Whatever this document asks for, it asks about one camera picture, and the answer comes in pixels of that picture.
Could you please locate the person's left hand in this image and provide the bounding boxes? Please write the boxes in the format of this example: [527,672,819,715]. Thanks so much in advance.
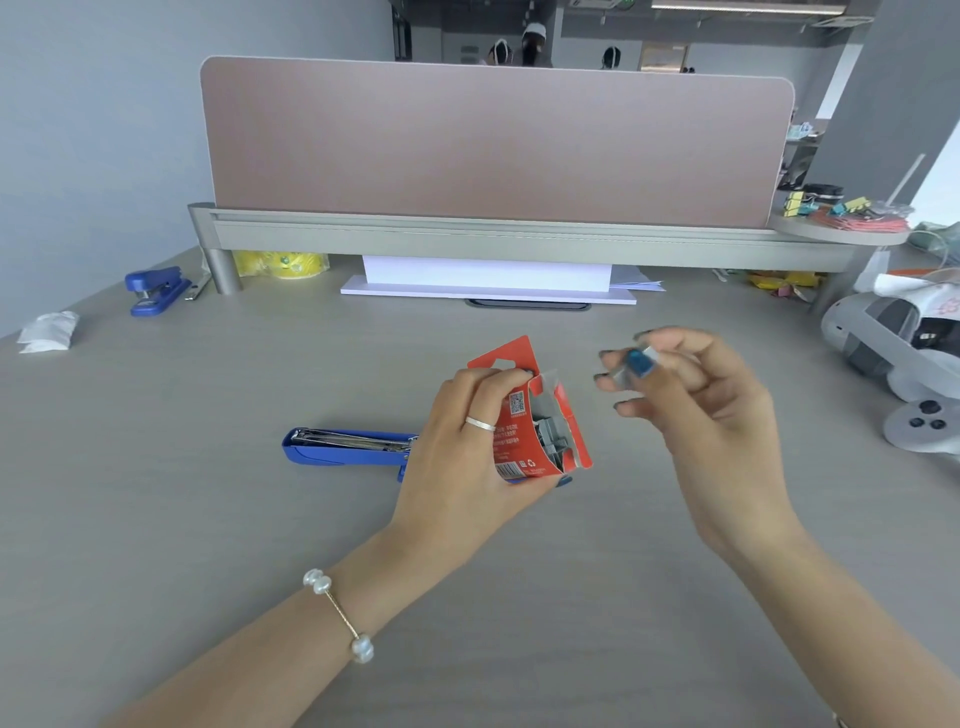
[390,366,575,582]

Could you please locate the clear plastic bag with straw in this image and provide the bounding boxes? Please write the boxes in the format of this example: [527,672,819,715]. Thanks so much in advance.
[883,153,928,220]

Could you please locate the white VR headset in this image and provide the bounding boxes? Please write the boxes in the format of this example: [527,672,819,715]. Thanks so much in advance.
[820,289,960,406]

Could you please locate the person's right forearm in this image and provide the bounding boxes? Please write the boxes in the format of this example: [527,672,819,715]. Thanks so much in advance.
[708,523,960,728]

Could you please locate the grey desk riser shelf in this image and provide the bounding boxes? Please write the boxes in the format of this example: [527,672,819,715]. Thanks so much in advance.
[187,202,913,296]

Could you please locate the yellow sticky notes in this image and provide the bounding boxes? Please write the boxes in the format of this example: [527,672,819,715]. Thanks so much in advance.
[748,270,824,303]

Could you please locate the red staple package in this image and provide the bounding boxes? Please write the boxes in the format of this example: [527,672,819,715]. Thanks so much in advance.
[466,335,594,481]

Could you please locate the person's right hand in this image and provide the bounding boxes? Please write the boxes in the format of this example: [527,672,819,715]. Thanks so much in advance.
[594,327,810,565]

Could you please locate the white paper stack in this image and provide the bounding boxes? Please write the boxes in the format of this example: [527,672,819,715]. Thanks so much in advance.
[340,255,639,306]

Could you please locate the silver staple strip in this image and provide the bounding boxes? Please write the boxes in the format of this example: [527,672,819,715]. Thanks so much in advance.
[609,346,663,390]

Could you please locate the white VR controller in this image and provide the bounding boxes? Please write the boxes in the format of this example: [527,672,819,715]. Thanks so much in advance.
[882,399,960,456]

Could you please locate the loose white paper sheets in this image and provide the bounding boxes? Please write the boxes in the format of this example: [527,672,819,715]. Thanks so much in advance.
[609,265,667,293]

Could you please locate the grey staples in package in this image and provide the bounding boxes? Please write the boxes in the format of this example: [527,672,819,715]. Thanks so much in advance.
[528,414,577,460]

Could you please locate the white bag with red print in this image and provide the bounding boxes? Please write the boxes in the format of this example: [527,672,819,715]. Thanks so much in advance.
[873,267,960,324]

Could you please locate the ceiling light strip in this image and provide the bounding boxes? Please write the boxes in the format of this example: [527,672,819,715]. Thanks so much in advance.
[650,0,849,17]

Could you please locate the yellow tape roll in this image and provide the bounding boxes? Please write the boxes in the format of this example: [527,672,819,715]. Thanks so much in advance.
[232,251,331,281]

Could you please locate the pearl bracelet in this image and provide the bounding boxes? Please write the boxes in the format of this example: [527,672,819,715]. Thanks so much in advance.
[302,568,375,666]

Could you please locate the small blue stapler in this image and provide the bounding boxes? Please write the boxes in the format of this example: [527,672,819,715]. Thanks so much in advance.
[124,266,193,318]

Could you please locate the pink desk divider panel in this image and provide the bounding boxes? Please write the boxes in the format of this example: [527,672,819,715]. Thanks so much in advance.
[199,56,796,231]

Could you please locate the open blue stapler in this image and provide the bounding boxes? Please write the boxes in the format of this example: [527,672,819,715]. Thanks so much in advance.
[282,427,423,483]

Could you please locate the pile of coloured clips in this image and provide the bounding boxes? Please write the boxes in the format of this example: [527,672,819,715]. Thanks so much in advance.
[806,196,913,234]

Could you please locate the person's left forearm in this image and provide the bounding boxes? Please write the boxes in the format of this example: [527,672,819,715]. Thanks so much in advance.
[105,525,468,728]

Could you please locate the white crumpled packet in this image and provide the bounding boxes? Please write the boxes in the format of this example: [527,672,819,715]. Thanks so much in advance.
[16,310,81,354]

